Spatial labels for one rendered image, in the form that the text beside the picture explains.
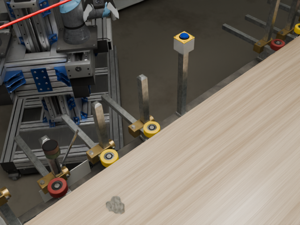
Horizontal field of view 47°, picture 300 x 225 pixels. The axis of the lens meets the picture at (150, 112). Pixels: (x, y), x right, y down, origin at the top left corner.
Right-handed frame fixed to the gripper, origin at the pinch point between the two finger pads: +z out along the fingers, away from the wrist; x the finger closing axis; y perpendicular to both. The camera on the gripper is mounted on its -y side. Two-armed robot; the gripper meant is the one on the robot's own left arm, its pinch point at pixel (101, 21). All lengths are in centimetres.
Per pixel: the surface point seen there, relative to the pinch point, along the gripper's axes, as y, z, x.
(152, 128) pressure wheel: -30, 41, -18
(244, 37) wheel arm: 46, 48, -86
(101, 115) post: -33.5, 25.1, 3.9
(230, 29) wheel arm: 55, 47, -79
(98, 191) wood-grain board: -60, 42, 7
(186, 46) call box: -7.4, 12.3, -37.1
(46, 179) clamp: -49, 45, 31
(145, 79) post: -19.4, 19.4, -16.6
